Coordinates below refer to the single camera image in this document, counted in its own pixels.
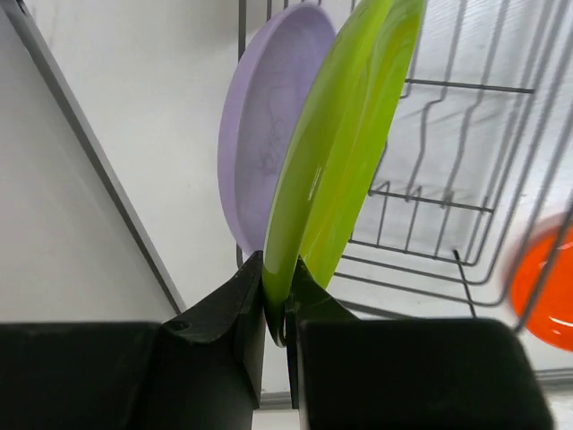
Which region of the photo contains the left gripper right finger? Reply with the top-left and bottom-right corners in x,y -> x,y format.
286,262 -> 553,429

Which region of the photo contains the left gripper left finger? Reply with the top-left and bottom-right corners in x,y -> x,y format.
1,253 -> 264,429

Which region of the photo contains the orange plate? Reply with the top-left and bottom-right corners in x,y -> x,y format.
509,215 -> 572,352

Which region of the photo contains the green plate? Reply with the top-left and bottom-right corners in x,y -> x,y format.
262,1 -> 424,346

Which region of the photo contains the purple plate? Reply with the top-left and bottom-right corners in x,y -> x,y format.
218,3 -> 336,255

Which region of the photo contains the grey wire dish rack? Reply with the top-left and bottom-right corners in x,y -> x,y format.
235,0 -> 573,332

